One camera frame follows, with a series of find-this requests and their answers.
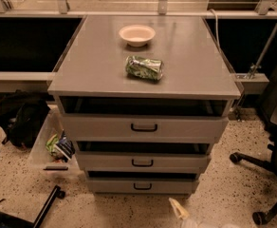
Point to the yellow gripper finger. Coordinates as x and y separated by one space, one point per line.
179 210

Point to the grey drawer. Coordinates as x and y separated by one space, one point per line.
149 129
141 186
139 162

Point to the grey drawer cabinet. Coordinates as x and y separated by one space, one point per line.
196 82

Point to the dark snack bag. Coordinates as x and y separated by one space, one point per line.
65 146

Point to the clear plastic bin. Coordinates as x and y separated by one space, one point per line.
41 160

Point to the crushed green can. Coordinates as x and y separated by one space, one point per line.
144 68

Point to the green snack bag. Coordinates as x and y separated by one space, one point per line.
51 146

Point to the white bowl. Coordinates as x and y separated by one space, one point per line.
137 35

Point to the black chair base left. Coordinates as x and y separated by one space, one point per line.
32 215

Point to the black backpack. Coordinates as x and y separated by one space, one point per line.
22 115

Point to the metal support rod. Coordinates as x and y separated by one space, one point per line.
255 66

